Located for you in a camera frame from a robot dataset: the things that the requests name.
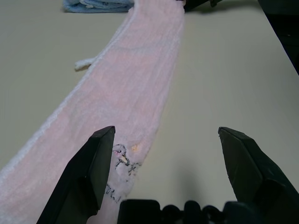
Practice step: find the folded light blue towel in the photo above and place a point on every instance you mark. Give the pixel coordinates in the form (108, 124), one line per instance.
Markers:
(93, 5)

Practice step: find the pink towel with duck embroidery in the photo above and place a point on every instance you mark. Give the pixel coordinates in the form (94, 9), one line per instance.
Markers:
(130, 81)

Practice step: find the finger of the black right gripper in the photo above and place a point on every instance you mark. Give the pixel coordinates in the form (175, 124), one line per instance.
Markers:
(217, 2)
(196, 4)

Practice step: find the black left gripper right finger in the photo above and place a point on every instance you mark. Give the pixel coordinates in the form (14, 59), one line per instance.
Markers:
(252, 172)

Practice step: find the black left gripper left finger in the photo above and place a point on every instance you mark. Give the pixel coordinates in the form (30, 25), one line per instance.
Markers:
(84, 177)

